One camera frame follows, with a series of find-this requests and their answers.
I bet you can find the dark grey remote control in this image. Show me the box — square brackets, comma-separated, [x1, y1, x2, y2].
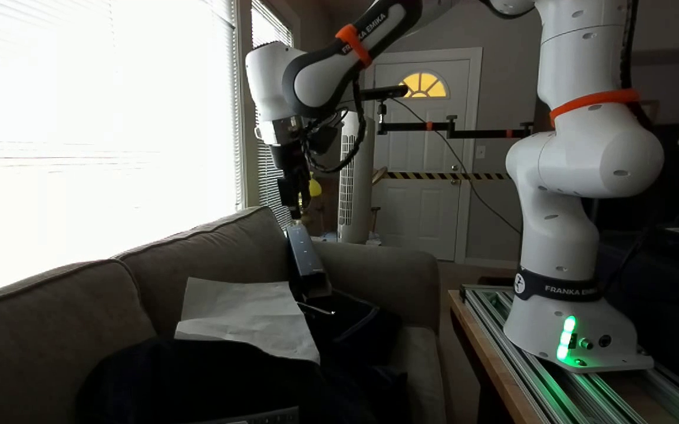
[286, 222, 329, 298]

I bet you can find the thin silver metal rod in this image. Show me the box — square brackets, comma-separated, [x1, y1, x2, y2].
[299, 298, 339, 317]

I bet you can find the white door with arched window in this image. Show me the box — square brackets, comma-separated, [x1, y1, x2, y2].
[362, 44, 482, 262]

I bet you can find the white tower fan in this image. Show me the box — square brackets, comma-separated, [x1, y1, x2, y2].
[336, 105, 376, 244]

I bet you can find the black and yellow caution tape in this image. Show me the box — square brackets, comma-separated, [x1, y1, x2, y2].
[369, 167, 514, 184]

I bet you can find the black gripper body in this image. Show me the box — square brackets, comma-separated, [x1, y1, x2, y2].
[269, 138, 316, 204]

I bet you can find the narrow window with blind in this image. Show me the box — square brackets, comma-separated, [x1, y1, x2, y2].
[250, 5, 295, 230]

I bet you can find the beige fabric couch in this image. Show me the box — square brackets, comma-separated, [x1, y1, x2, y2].
[0, 204, 447, 424]

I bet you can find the white paper napkin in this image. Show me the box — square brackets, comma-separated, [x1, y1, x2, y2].
[172, 275, 323, 365]

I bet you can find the black boom with orange clamps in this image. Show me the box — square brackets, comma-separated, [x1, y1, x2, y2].
[374, 100, 537, 144]

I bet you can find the black bag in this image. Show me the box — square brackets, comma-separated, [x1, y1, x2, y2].
[299, 285, 408, 424]

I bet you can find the thin black hanging cable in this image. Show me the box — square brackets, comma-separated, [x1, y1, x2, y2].
[389, 97, 523, 235]

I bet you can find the aluminium rail base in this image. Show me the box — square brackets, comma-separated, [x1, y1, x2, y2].
[460, 282, 679, 424]

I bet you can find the black camera on boom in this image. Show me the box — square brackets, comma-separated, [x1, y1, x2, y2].
[359, 83, 409, 103]

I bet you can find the black box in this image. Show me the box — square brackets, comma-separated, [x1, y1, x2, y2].
[77, 333, 373, 424]

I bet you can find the large white window blind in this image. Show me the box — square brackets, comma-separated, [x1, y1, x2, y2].
[0, 0, 241, 302]

